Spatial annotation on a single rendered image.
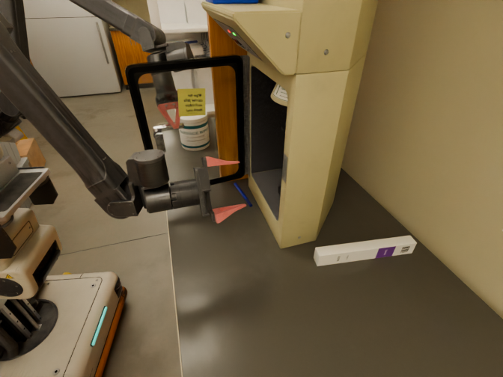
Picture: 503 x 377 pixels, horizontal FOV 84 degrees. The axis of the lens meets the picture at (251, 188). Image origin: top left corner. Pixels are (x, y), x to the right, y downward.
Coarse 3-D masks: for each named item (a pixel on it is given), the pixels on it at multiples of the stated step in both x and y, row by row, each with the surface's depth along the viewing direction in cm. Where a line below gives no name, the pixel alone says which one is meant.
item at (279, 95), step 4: (276, 84) 68; (276, 88) 67; (280, 88) 65; (272, 92) 69; (276, 92) 66; (280, 92) 65; (284, 92) 64; (272, 96) 68; (276, 96) 66; (280, 96) 65; (284, 96) 64; (276, 100) 66; (280, 100) 65; (284, 100) 64; (280, 104) 65; (284, 104) 64
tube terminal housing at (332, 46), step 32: (288, 0) 49; (320, 0) 45; (352, 0) 46; (320, 32) 48; (352, 32) 50; (256, 64) 71; (320, 64) 51; (352, 64) 55; (288, 96) 56; (320, 96) 55; (352, 96) 67; (288, 128) 59; (320, 128) 59; (288, 160) 62; (320, 160) 64; (256, 192) 94; (288, 192) 67; (320, 192) 70; (288, 224) 74; (320, 224) 82
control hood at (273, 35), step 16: (224, 16) 49; (240, 16) 43; (256, 16) 44; (272, 16) 44; (288, 16) 45; (240, 32) 49; (256, 32) 45; (272, 32) 46; (288, 32) 46; (256, 48) 49; (272, 48) 47; (288, 48) 48; (272, 64) 49; (288, 64) 49
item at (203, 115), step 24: (168, 72) 70; (192, 72) 73; (216, 72) 75; (144, 96) 71; (168, 96) 74; (192, 96) 76; (216, 96) 79; (168, 120) 77; (192, 120) 80; (216, 120) 83; (168, 144) 81; (192, 144) 84; (216, 144) 87; (168, 168) 85; (192, 168) 89; (216, 168) 92
